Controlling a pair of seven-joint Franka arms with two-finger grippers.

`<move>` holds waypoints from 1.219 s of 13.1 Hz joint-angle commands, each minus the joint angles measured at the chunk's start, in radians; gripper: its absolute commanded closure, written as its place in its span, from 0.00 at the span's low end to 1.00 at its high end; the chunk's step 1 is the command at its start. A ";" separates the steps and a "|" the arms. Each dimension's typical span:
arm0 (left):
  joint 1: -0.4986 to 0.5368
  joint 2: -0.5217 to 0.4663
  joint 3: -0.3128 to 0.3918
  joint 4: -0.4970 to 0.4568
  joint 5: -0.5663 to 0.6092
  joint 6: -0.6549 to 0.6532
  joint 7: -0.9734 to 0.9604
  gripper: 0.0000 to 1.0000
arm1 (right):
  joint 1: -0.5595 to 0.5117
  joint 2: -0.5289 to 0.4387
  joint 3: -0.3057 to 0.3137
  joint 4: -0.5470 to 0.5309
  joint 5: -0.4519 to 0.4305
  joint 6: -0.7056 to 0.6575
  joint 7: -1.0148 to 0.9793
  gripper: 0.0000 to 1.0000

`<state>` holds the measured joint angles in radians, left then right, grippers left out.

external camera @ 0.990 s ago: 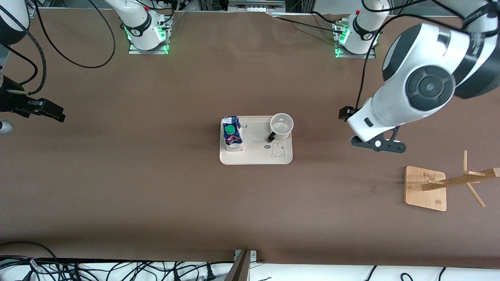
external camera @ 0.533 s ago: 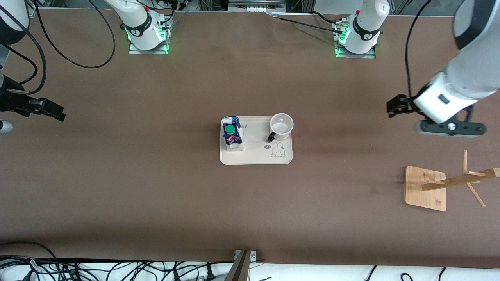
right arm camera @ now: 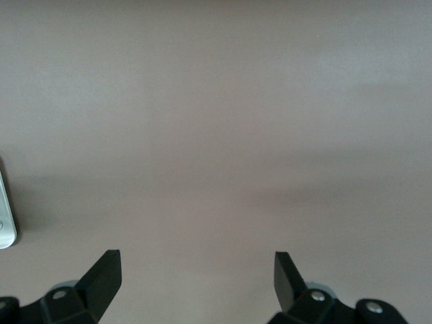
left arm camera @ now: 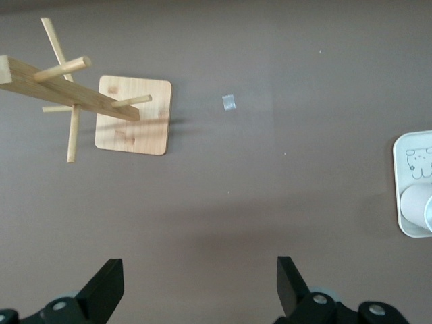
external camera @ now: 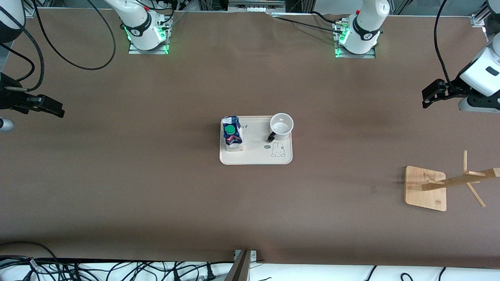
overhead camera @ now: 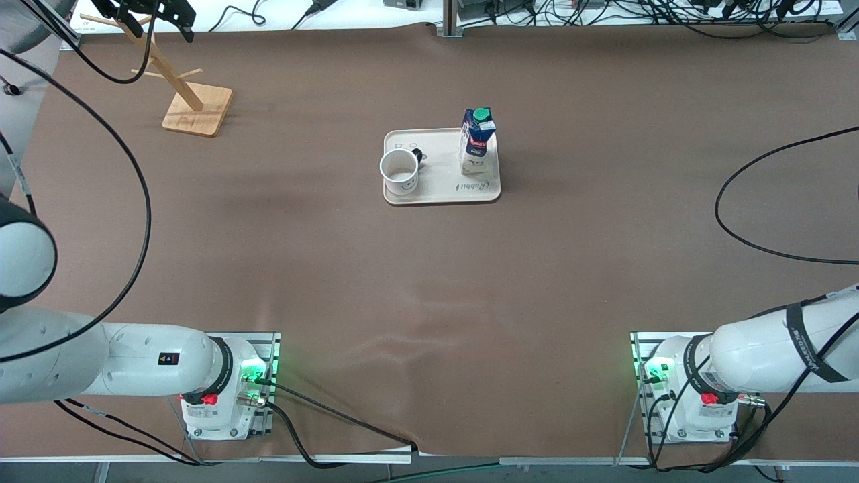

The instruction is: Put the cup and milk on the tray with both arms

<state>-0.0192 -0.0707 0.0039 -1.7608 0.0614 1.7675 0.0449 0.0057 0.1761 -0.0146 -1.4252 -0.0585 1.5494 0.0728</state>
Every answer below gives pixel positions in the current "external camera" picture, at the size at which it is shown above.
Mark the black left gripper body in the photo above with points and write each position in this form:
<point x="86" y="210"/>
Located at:
<point x="456" y="90"/>

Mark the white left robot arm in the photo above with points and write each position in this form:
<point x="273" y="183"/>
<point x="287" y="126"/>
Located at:
<point x="367" y="23"/>

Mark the cream tray with rabbit print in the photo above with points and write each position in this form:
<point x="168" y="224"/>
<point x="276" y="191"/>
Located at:
<point x="254" y="152"/>

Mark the black plug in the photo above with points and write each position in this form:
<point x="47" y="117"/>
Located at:
<point x="210" y="273"/>

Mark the wooden mug rack with pegs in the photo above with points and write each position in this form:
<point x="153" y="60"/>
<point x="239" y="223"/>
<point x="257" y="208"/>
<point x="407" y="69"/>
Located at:
<point x="425" y="191"/>

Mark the blue and white milk carton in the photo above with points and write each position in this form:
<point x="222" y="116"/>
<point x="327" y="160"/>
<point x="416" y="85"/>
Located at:
<point x="233" y="134"/>

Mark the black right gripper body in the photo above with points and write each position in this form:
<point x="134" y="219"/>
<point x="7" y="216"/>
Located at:
<point x="8" y="98"/>

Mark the brown beam with metal bracket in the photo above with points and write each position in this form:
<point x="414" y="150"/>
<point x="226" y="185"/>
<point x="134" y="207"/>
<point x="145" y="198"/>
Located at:
<point x="240" y="269"/>

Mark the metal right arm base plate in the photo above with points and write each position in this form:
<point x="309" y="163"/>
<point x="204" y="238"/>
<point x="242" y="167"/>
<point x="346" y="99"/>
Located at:
<point x="134" y="51"/>

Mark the grey metal equipment box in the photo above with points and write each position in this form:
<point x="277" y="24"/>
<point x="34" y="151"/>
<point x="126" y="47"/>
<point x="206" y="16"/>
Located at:
<point x="256" y="4"/>

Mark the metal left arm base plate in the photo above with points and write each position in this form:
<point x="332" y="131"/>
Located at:
<point x="371" y="56"/>

